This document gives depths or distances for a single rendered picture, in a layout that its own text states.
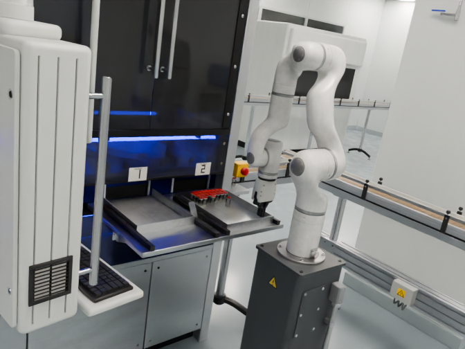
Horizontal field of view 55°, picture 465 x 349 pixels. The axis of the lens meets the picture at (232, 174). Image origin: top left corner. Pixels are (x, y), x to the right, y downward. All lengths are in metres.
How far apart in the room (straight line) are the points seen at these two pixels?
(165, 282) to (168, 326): 0.27
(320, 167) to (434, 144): 1.54
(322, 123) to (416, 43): 1.61
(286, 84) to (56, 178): 0.96
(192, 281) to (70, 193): 1.27
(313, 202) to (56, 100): 0.96
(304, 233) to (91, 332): 1.07
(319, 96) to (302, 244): 0.55
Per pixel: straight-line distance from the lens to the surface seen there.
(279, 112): 1.79
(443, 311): 2.54
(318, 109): 1.64
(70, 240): 1.27
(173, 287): 2.32
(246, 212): 2.05
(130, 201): 2.01
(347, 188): 2.65
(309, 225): 1.70
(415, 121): 3.11
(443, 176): 3.04
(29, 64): 1.10
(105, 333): 2.25
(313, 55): 1.61
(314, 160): 1.59
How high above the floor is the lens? 1.62
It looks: 17 degrees down
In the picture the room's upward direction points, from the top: 9 degrees clockwise
